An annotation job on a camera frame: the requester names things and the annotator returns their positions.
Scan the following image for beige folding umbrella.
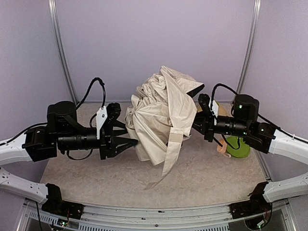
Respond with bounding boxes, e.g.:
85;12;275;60
125;65;205;190

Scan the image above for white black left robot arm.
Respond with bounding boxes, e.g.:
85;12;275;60
0;101;138;166

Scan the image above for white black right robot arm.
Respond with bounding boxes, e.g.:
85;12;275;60
192;94;308;204

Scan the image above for beige round plate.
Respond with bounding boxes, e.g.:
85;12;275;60
197;104;228;116

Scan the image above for green flat plate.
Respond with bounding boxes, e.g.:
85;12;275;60
226;136;250;158

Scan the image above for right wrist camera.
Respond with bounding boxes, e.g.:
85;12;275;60
198;93;218;117

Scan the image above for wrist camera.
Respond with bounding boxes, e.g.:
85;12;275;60
198;93;218;117
95;106;108;140

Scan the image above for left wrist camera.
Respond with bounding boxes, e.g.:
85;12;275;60
95;106;108;140

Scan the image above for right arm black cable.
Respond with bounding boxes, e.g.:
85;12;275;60
211;83;241;106

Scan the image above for right corner aluminium post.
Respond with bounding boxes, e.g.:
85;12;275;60
236;0;261;94

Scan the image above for corner aluminium post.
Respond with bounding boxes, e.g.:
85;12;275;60
48;0;78;104
236;0;261;94

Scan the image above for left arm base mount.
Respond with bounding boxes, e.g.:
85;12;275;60
41;201;84;219

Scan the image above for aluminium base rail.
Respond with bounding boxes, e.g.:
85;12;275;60
14;199;298;231

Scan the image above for left corner aluminium post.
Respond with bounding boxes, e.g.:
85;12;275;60
48;0;78;104

